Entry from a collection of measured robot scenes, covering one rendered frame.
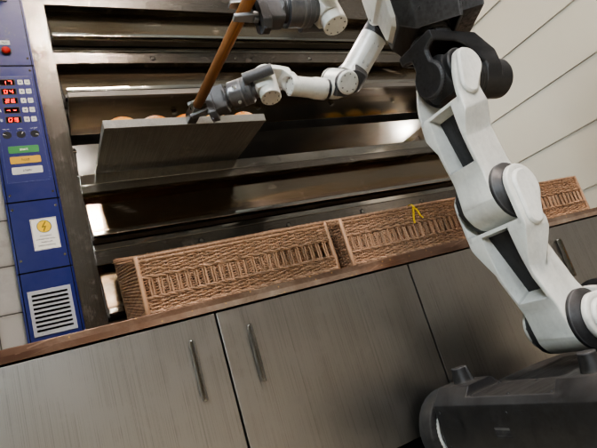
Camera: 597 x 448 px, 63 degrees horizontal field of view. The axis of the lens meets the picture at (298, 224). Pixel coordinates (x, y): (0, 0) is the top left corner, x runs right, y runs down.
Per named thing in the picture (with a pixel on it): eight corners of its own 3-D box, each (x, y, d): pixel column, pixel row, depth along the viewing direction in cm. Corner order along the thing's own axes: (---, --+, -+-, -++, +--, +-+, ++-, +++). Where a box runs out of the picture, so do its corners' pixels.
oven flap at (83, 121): (67, 97, 162) (70, 135, 178) (457, 84, 245) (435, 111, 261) (67, 92, 163) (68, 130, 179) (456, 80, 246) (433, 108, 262)
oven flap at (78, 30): (53, 45, 181) (44, 16, 191) (419, 49, 264) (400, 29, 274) (52, 34, 178) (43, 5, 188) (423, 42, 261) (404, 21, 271)
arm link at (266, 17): (253, -27, 116) (298, -27, 121) (244, 2, 125) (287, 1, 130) (267, 18, 114) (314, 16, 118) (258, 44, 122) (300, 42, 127)
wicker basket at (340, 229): (288, 300, 183) (267, 231, 189) (403, 270, 210) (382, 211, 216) (354, 267, 142) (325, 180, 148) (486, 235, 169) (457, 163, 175)
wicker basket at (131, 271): (127, 342, 157) (110, 260, 163) (284, 300, 182) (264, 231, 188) (144, 318, 115) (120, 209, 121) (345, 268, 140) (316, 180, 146)
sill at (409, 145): (80, 192, 174) (77, 181, 175) (449, 148, 258) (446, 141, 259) (80, 186, 169) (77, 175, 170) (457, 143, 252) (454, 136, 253)
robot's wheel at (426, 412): (489, 439, 135) (451, 372, 137) (503, 439, 130) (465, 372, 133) (444, 485, 124) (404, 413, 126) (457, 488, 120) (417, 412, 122)
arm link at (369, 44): (340, 100, 174) (372, 44, 172) (359, 105, 163) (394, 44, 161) (315, 83, 168) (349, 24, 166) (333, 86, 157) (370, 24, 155)
